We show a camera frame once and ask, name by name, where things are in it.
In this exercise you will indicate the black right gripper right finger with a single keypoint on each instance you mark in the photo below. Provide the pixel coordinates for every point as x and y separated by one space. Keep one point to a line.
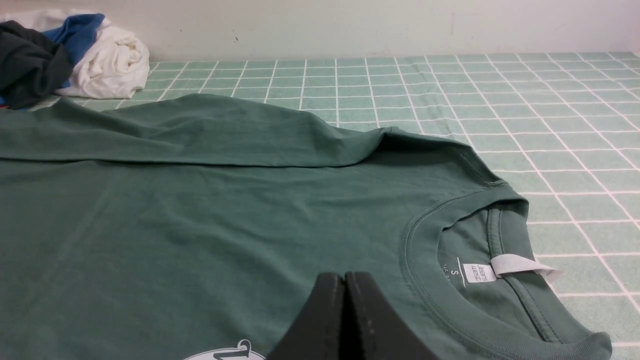
372 329

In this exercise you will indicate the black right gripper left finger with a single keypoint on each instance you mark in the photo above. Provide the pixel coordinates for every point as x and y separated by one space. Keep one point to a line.
316 331

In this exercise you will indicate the green long-sleeved shirt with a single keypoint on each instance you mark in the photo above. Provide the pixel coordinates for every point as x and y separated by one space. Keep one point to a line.
195 229

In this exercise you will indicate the green checkered tablecloth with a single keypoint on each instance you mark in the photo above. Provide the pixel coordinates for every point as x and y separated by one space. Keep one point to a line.
561 129

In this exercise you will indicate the white crumpled garment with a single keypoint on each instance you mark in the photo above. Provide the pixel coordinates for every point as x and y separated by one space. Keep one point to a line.
113 68

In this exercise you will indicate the blue crumpled garment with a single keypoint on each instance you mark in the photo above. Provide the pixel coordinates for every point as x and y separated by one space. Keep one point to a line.
77 34

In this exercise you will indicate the dark grey crumpled garment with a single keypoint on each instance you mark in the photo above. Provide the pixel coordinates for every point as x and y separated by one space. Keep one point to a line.
32 66

